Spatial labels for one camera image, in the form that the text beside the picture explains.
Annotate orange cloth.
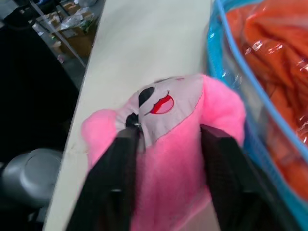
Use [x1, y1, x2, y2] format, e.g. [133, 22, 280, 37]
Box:
[225, 0, 308, 200]

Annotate cardboard boxes with plastic bags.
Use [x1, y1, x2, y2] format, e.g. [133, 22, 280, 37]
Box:
[32, 6, 101, 64]

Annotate clear plastic pouch blue trim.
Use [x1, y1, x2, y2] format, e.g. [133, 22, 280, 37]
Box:
[206, 0, 308, 217]

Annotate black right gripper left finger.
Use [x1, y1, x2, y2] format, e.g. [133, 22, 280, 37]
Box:
[66, 127, 140, 231]

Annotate pink plush toy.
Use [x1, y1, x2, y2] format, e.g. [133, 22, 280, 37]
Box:
[81, 74, 247, 231]

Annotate metal frame bars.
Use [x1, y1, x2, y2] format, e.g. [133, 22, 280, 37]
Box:
[18, 0, 87, 68]

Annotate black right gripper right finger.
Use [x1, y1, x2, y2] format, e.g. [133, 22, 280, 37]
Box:
[200, 124, 297, 231]

